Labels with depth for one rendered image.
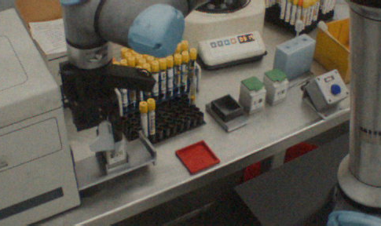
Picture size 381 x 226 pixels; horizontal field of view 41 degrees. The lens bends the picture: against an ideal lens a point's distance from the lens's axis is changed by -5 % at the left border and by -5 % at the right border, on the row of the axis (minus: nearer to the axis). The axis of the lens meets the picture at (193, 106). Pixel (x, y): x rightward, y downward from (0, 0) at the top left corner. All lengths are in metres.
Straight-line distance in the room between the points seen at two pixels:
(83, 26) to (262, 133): 0.54
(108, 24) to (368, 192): 0.42
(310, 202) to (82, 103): 0.44
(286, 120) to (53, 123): 0.56
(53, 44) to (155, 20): 0.65
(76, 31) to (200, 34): 0.56
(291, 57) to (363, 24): 0.72
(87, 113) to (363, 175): 0.46
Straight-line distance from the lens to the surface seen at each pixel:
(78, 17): 0.78
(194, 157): 1.10
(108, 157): 1.00
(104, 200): 1.03
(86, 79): 0.87
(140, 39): 0.72
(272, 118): 1.21
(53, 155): 0.91
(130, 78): 0.90
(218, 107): 1.16
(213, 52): 1.31
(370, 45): 0.56
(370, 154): 0.65
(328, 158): 1.04
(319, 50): 1.39
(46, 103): 0.83
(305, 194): 0.97
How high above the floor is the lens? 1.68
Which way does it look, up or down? 41 degrees down
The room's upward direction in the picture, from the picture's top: 2 degrees clockwise
